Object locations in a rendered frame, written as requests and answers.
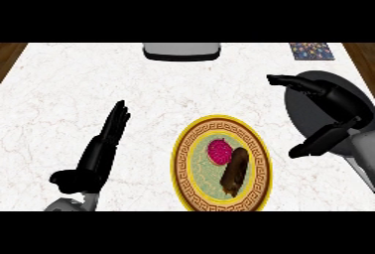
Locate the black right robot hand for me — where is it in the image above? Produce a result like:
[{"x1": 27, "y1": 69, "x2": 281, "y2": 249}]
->
[{"x1": 266, "y1": 73, "x2": 375, "y2": 160}]

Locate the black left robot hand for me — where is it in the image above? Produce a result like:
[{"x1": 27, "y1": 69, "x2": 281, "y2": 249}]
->
[{"x1": 49, "y1": 99, "x2": 132, "y2": 195}]

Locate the dark grey pan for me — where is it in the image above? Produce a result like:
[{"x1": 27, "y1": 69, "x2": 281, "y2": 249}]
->
[{"x1": 284, "y1": 69, "x2": 375, "y2": 158}]

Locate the yellow patterned plate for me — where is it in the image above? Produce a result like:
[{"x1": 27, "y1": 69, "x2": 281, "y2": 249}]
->
[{"x1": 170, "y1": 114, "x2": 275, "y2": 212}]

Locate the pink frosted cupcake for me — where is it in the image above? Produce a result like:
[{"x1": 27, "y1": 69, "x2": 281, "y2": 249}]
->
[{"x1": 207, "y1": 138, "x2": 235, "y2": 167}]

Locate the dark speckled mat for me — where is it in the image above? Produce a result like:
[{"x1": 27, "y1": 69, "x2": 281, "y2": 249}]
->
[{"x1": 288, "y1": 43, "x2": 337, "y2": 62}]

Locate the brown pastry roll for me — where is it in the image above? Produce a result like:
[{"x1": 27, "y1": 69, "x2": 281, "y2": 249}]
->
[{"x1": 219, "y1": 147, "x2": 251, "y2": 198}]

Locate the pale grey appliance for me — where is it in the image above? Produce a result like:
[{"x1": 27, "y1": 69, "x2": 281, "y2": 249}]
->
[{"x1": 142, "y1": 43, "x2": 223, "y2": 63}]

